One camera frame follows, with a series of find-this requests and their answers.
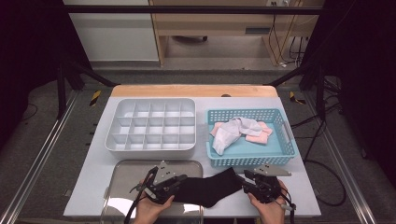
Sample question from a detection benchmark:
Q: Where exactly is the hand-held gripper black cable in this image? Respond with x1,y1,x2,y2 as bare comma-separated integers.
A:
123,167,157,224
275,186,297,224

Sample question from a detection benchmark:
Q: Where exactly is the yellow and black tape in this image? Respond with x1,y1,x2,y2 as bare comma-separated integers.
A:
289,91,306,105
89,90,103,107

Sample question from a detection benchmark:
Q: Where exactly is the person's right hand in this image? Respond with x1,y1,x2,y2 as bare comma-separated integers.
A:
247,183,292,224

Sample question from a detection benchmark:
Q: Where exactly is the black floor cable loop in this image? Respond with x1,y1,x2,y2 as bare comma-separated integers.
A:
303,159,347,207

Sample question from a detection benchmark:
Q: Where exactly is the blue perforated plastic basket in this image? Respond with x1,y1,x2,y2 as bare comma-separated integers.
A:
205,107,297,169

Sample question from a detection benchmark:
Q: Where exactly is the left hand-held gripper black cable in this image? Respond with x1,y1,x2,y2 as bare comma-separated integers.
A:
123,167,157,224

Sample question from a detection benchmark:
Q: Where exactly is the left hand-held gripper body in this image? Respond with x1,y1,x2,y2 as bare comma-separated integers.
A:
143,160,188,204

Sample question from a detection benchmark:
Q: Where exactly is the person's left hand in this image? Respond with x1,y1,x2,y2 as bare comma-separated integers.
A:
134,195,176,224

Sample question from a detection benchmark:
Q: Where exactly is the grey desk label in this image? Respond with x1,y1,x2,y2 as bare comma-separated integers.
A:
245,27,271,35

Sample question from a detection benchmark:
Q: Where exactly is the wooden desk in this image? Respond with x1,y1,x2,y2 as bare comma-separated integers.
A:
148,0,325,67

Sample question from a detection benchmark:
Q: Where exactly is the right hand-held gripper black cable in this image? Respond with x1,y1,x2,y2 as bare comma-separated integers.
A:
275,186,297,224

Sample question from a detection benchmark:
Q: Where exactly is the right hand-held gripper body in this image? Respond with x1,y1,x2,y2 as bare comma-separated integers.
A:
252,163,292,204

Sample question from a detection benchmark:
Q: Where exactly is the light wooden table board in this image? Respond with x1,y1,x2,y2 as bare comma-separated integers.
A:
110,84,279,98

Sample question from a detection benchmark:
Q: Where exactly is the black curtain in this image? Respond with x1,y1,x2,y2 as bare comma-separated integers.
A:
0,0,92,150
300,0,396,181

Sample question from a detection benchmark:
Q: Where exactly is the black frame strut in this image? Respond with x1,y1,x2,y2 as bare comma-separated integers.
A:
56,59,119,119
266,60,327,121

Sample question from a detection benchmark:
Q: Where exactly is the black sock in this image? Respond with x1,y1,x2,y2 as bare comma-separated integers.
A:
172,166,244,209

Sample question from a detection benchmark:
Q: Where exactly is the white power strip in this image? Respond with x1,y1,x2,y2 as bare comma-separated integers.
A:
265,0,292,7

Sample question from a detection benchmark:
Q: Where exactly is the aluminium floor rail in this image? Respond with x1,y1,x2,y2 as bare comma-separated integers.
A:
303,91,379,224
0,90,80,224

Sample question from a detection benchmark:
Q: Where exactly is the white compartment organizer box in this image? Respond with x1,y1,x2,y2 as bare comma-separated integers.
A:
105,97,197,161

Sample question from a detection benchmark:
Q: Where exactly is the black horizontal frame bar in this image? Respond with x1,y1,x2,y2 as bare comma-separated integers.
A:
64,5,325,15

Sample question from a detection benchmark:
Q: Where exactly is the white cabinet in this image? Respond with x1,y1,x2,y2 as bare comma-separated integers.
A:
64,0,161,63

